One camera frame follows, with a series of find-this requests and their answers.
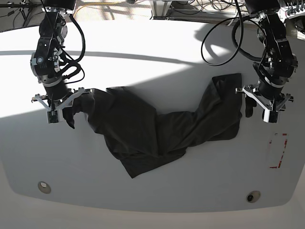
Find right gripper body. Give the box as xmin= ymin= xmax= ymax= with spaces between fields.
xmin=31 ymin=81 xmax=92 ymax=112

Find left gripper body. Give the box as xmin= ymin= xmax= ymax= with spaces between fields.
xmin=235 ymin=80 xmax=294 ymax=112

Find dark grey T-shirt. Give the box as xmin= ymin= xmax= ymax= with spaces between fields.
xmin=75 ymin=73 xmax=242 ymax=178

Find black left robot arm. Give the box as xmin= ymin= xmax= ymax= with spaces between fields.
xmin=235 ymin=0 xmax=298 ymax=123

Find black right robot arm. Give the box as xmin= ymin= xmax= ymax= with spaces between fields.
xmin=30 ymin=0 xmax=92 ymax=128

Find red tape rectangle marking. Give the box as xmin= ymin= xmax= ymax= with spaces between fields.
xmin=267 ymin=133 xmax=288 ymax=169

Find left table grommet hole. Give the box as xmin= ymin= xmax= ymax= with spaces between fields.
xmin=38 ymin=181 xmax=51 ymax=194

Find table grommet hole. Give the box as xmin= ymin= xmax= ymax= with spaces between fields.
xmin=38 ymin=181 xmax=51 ymax=194
xmin=246 ymin=190 xmax=261 ymax=203

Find right table grommet hole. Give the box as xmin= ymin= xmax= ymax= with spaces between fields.
xmin=246 ymin=190 xmax=261 ymax=203

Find black tripod stand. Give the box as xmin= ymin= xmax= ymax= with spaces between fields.
xmin=0 ymin=0 xmax=42 ymax=29

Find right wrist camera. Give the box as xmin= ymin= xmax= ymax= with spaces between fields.
xmin=47 ymin=110 xmax=63 ymax=124

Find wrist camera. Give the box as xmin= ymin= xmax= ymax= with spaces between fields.
xmin=262 ymin=109 xmax=279 ymax=123
xmin=47 ymin=110 xmax=63 ymax=124

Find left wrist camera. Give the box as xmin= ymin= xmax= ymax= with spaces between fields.
xmin=262 ymin=109 xmax=279 ymax=123

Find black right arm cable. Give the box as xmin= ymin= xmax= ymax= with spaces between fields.
xmin=59 ymin=14 xmax=86 ymax=83

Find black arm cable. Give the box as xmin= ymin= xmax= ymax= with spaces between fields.
xmin=59 ymin=14 xmax=86 ymax=83
xmin=201 ymin=14 xmax=265 ymax=67

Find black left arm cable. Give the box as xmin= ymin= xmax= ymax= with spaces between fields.
xmin=201 ymin=14 xmax=265 ymax=67

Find aluminium rail with cables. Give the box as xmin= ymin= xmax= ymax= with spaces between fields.
xmin=171 ymin=9 xmax=286 ymax=35

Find yellow cable on floor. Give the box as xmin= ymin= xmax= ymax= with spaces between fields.
xmin=72 ymin=1 xmax=122 ymax=22

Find black cable bundle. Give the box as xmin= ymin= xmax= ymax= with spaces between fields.
xmin=190 ymin=0 xmax=239 ymax=11

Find aluminium frame post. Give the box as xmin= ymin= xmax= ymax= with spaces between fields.
xmin=149 ymin=0 xmax=172 ymax=20

